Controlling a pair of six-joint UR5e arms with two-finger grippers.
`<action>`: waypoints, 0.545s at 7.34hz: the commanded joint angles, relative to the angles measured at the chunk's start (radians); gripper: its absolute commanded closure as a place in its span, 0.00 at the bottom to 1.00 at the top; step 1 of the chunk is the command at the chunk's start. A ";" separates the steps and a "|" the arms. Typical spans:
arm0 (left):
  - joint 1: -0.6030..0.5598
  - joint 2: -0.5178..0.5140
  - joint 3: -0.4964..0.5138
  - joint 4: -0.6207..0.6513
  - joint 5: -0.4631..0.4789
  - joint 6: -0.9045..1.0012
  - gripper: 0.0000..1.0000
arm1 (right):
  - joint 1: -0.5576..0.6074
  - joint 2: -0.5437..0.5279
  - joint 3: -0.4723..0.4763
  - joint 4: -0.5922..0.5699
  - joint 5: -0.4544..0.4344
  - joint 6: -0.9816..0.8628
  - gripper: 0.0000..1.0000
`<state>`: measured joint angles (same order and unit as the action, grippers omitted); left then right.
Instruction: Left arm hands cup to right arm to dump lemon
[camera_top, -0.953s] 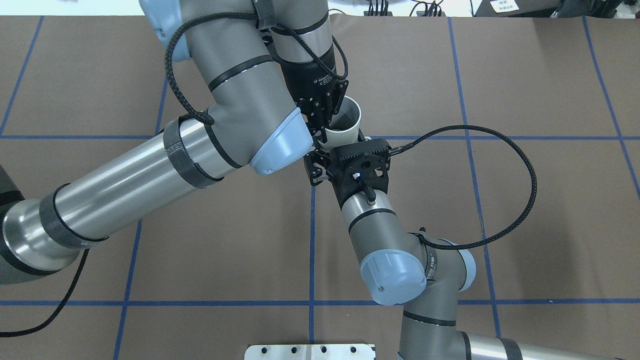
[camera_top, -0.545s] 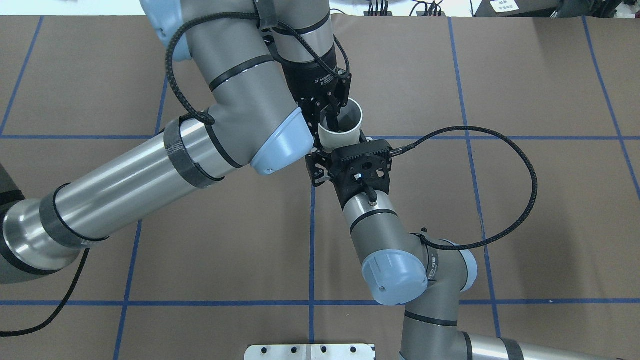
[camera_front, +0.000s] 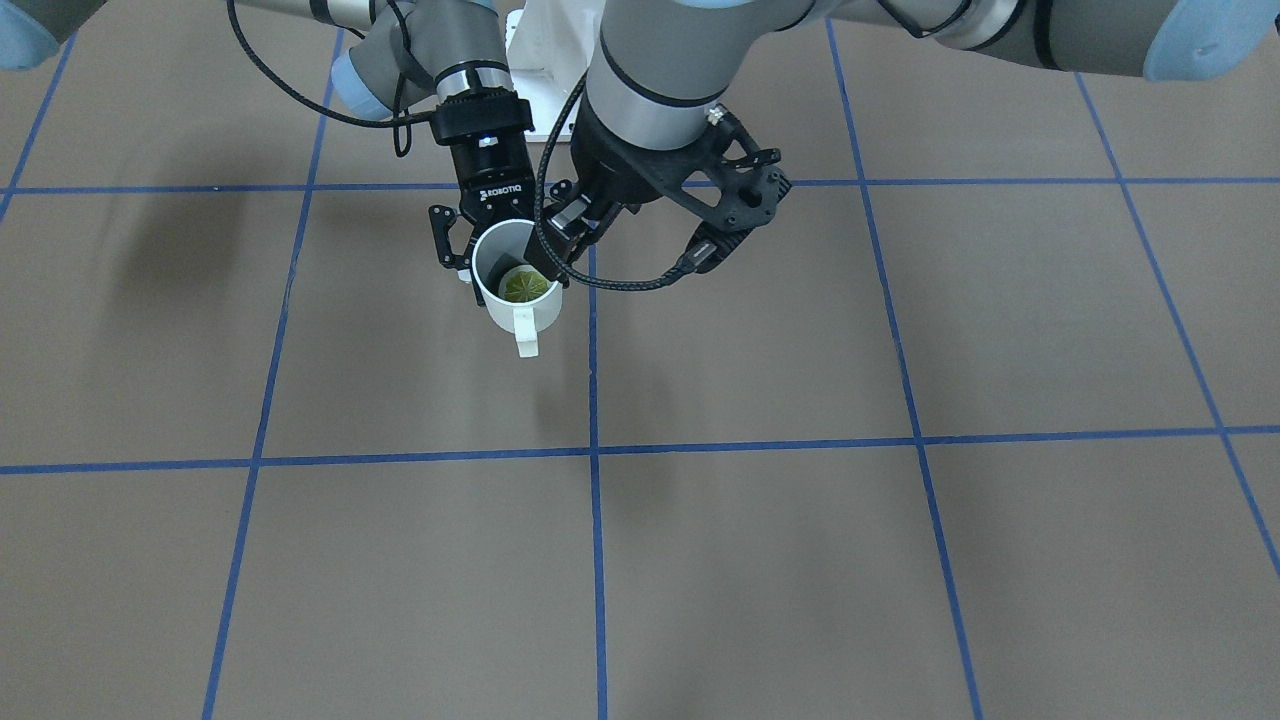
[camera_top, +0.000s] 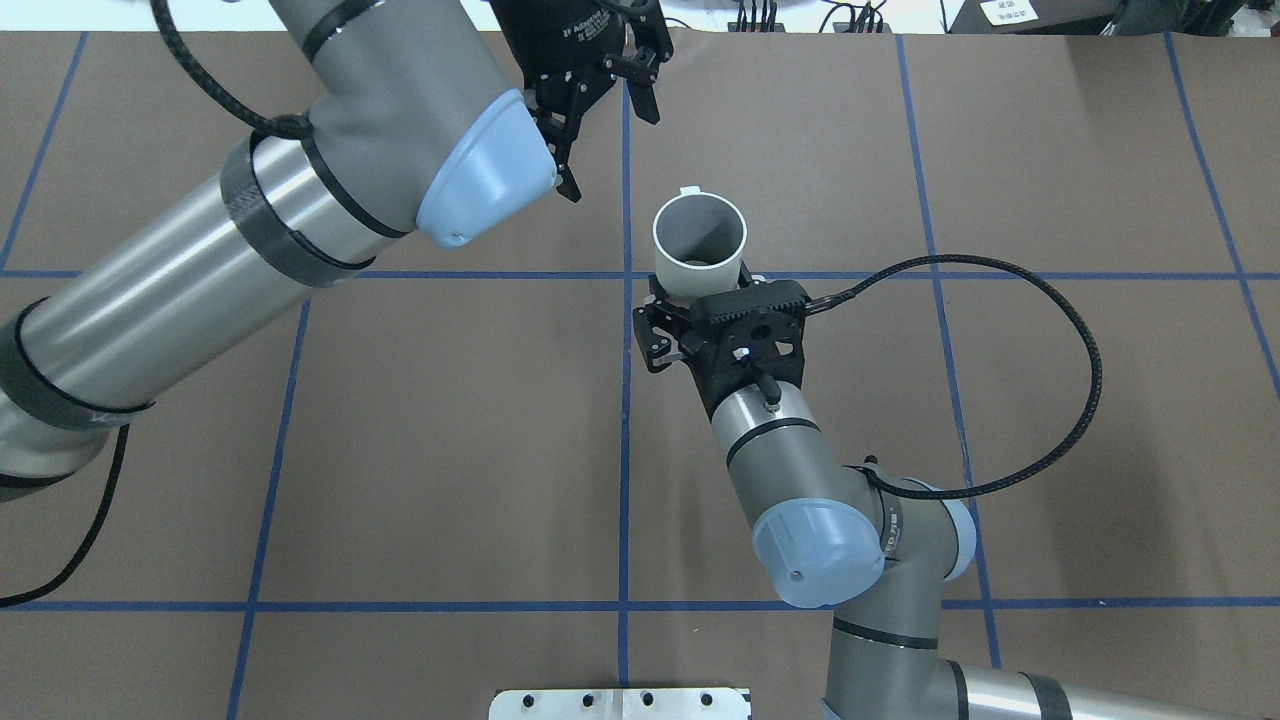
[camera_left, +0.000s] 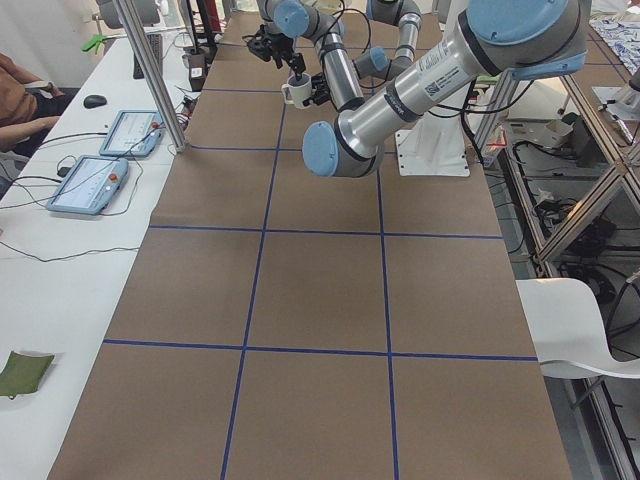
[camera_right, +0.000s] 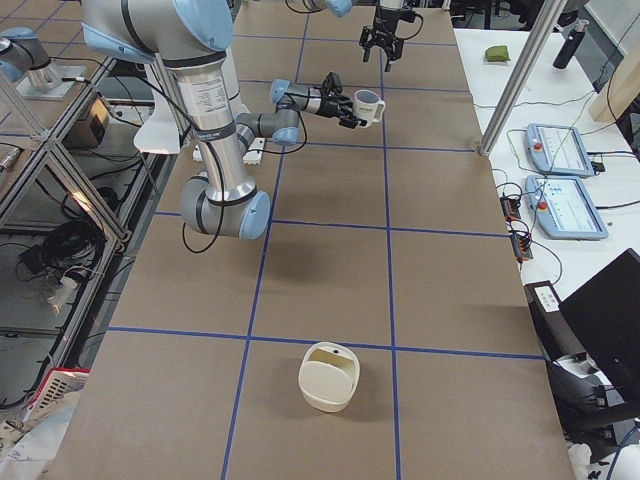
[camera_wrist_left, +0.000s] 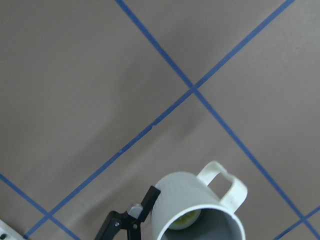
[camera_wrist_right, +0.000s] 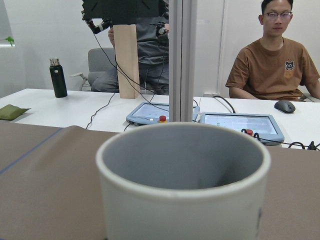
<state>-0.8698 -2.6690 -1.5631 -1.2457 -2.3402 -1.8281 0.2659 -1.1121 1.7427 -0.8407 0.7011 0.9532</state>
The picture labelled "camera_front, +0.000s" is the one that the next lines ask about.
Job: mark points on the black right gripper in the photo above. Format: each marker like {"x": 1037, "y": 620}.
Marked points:
{"x": 487, "y": 172}

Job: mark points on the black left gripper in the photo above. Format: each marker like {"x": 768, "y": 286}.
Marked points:
{"x": 622, "y": 170}

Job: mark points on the green lemon slice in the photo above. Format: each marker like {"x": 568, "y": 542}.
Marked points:
{"x": 523, "y": 284}

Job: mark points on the white HOME mug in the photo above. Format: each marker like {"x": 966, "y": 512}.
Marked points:
{"x": 496, "y": 250}

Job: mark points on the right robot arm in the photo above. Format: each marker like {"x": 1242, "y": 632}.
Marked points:
{"x": 438, "y": 64}

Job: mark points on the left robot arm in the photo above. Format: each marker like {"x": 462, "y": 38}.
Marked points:
{"x": 649, "y": 121}

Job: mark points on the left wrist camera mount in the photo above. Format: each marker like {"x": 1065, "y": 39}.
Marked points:
{"x": 728, "y": 181}

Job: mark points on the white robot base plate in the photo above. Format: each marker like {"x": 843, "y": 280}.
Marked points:
{"x": 549, "y": 46}

